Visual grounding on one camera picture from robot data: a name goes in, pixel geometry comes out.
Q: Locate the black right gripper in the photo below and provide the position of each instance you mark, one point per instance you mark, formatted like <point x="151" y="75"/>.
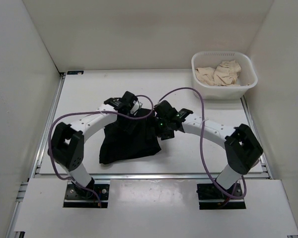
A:
<point x="166" y="135"/>

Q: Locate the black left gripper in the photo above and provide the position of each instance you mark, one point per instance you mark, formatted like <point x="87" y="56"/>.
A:
<point x="129" y="127"/>

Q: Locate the black trousers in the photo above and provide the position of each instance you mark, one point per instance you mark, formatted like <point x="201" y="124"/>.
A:
<point x="118" y="145"/>

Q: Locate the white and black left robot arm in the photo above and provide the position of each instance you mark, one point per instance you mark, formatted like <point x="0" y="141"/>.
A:
<point x="66" y="140"/>

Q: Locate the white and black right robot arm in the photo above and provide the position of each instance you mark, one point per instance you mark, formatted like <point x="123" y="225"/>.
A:
<point x="241" y="146"/>

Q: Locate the beige trousers in basket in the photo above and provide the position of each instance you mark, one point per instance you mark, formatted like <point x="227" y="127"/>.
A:
<point x="227" y="73"/>

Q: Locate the white plastic laundry basket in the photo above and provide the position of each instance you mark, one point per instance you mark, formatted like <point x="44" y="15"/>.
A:
<point x="220" y="93"/>

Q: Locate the black corner label sticker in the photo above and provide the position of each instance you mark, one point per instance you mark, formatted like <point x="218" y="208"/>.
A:
<point x="75" y="72"/>

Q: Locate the white front cover board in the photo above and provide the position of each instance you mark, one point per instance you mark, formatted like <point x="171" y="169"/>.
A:
<point x="155" y="209"/>

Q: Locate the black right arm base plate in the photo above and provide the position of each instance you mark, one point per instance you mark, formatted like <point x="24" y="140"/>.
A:
<point x="210" y="198"/>

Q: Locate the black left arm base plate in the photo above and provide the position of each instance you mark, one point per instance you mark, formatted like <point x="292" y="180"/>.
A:
<point x="76" y="197"/>

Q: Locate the aluminium front frame rail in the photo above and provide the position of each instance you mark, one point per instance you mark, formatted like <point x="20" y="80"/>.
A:
<point x="263" y="175"/>

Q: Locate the aluminium left frame rail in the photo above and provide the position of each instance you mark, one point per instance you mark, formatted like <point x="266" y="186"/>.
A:
<point x="37" y="161"/>

